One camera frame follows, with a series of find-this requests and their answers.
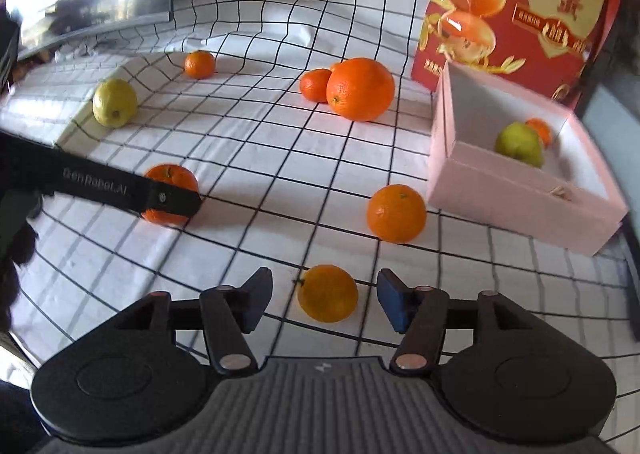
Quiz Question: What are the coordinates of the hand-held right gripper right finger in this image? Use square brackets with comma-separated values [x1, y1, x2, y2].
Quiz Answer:
[376, 268, 526, 377]

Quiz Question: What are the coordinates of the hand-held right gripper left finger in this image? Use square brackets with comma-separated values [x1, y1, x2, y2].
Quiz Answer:
[117, 267, 274, 377]

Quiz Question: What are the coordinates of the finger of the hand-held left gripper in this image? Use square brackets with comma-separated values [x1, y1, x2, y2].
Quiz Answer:
[137, 176, 204, 227]

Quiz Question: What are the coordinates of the medium orange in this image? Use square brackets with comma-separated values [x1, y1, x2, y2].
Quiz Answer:
[141, 163, 201, 226]
[366, 184, 427, 244]
[297, 264, 359, 323]

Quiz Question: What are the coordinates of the yellow lemon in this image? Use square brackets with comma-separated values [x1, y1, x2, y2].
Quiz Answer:
[92, 78, 139, 128]

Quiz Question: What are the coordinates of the pink cardboard box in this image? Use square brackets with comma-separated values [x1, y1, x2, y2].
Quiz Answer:
[426, 60, 630, 256]

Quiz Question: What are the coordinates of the large navel orange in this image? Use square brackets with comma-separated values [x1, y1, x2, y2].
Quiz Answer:
[326, 57, 396, 123]

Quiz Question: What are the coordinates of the dark cloth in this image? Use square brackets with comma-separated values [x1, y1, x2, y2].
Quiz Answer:
[0, 187, 43, 335]

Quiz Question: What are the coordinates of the black-checked white tablecloth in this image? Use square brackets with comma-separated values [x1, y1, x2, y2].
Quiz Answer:
[0, 0, 640, 435]

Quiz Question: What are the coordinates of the small orange tangerine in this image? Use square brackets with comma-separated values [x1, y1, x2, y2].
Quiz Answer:
[299, 68, 335, 103]
[525, 117, 552, 147]
[184, 50, 217, 80]

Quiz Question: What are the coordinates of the black device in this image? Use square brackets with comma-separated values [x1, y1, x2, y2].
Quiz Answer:
[0, 9, 22, 91]

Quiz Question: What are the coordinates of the green lemon in box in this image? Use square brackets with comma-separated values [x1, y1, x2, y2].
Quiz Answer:
[494, 121, 546, 169]

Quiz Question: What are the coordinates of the dark framed grey panel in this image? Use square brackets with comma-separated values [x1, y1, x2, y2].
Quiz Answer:
[572, 29, 640, 215]

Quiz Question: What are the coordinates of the red printed box lid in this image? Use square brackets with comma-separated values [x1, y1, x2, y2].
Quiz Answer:
[411, 0, 633, 110]

